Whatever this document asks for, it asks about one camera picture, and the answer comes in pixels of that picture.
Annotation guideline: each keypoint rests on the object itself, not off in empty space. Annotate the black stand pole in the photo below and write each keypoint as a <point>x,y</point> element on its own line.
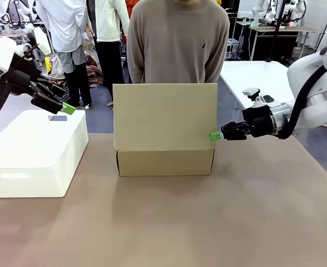
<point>276,41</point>

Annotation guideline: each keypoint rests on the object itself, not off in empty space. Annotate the person in beige sweater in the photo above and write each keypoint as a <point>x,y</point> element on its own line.
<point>177,41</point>

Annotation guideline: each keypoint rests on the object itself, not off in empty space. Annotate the white drawer cart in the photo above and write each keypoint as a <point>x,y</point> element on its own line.
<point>233,47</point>

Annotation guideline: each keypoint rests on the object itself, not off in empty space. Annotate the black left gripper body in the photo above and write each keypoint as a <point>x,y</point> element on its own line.
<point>44,97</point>

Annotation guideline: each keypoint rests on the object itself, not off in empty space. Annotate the cardboard shoe box with lid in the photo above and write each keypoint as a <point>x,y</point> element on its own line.
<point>166,119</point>

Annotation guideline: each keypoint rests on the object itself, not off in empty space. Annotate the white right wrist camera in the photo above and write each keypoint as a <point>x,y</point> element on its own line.
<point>259,100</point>

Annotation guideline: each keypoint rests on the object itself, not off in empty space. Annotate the small dark grey card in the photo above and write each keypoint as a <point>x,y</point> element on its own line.
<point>58,118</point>

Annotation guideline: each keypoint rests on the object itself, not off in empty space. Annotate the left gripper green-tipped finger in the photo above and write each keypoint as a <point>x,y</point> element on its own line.
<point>68,108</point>
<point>58,89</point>

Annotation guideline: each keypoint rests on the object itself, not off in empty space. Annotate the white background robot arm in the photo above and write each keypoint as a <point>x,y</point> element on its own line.
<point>298,12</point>
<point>256,14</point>

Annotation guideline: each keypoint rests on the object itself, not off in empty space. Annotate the white plastic bag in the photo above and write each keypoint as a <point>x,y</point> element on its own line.
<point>56,68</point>

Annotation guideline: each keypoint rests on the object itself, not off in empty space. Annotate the colourful patterned cloth pile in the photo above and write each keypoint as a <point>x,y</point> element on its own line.
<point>93,71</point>

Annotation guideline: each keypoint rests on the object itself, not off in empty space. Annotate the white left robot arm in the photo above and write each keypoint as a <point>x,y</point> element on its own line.
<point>1,55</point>

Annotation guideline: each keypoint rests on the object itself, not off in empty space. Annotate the white cup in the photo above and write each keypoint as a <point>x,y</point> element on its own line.
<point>6,27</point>

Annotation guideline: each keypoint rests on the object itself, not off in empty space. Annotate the person in white shirt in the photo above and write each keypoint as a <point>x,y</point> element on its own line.
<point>63,25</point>

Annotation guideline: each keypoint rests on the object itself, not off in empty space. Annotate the white foam box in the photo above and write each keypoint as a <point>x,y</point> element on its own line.
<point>32,155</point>

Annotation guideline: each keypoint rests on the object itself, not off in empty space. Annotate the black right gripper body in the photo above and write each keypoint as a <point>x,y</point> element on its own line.
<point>258,122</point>

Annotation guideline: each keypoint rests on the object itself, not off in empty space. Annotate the brown-topped background table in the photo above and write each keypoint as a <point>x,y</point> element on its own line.
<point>291,29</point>

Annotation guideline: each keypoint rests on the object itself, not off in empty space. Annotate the cluttered grey background table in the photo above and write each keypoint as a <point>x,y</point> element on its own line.
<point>10,34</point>

